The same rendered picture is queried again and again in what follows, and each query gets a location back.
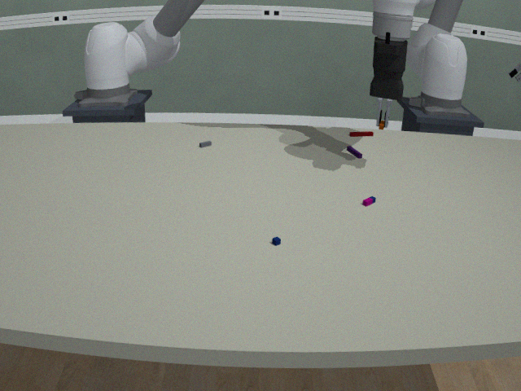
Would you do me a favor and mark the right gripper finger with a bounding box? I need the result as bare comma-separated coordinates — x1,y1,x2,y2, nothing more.
376,97,383,127
384,99,393,128

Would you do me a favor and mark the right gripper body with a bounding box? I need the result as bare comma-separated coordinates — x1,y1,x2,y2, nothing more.
370,11,414,100

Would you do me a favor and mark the purple rod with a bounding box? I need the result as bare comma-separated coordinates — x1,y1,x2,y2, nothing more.
347,146,362,159

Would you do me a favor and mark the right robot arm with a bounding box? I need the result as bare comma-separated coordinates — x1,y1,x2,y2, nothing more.
74,0,435,108

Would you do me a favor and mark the dark red flat bar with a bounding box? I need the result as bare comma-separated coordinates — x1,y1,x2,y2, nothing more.
350,132,374,137

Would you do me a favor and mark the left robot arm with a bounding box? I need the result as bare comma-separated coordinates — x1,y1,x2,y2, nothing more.
406,0,470,117

